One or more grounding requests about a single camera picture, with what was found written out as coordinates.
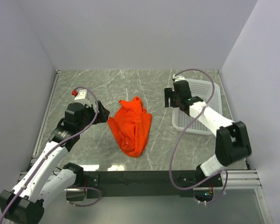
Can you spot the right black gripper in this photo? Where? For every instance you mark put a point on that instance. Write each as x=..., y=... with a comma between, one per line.
x=169, y=98

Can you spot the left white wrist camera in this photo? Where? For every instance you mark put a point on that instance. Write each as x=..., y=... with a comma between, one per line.
x=81, y=95

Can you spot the aluminium rail frame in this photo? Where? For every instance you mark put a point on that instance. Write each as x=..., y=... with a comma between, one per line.
x=232, y=144

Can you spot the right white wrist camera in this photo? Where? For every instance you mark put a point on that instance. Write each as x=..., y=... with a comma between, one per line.
x=176, y=78

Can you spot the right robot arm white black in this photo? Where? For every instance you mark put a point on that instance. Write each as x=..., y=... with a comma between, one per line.
x=232, y=140

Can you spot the orange t shirt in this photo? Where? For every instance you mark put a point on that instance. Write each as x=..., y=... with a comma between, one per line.
x=130, y=127

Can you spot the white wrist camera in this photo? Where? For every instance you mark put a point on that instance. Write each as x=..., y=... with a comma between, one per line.
x=81, y=95
x=176, y=78

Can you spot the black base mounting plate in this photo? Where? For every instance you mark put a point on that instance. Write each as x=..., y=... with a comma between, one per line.
x=146, y=183

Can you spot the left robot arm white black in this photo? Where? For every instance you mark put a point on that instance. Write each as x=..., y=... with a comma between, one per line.
x=28, y=199

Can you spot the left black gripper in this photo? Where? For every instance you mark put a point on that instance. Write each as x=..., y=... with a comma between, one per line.
x=101, y=113

